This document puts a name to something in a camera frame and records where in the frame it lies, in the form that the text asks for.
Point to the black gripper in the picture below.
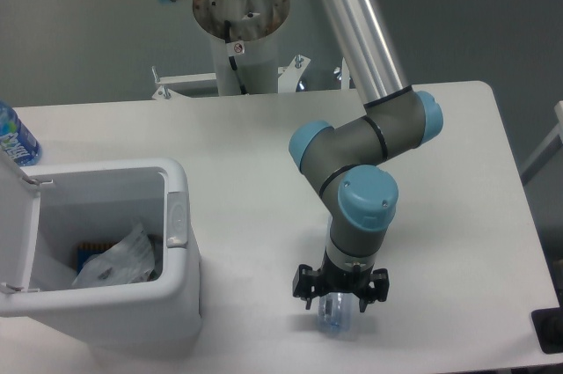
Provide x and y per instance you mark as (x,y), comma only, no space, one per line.
(342,273)

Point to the clear crushed plastic bottle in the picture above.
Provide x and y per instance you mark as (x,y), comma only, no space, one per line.
(335,314)

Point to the white paper bag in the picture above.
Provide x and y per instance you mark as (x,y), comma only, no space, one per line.
(131,260)

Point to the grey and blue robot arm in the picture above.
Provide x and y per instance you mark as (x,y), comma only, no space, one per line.
(341,164)

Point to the white plastic trash can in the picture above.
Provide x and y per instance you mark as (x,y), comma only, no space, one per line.
(48,210)

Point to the black clamp at table edge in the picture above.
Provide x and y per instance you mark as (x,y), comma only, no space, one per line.
(548,327)

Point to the blue snack wrapper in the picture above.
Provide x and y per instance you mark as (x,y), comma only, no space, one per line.
(87,250)

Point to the blue labelled water bottle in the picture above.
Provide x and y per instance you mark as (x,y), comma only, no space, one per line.
(17,141)

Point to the white frame at right edge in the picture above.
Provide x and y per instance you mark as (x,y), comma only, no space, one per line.
(545,151)

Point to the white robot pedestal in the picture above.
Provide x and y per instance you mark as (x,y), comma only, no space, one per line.
(243,37)

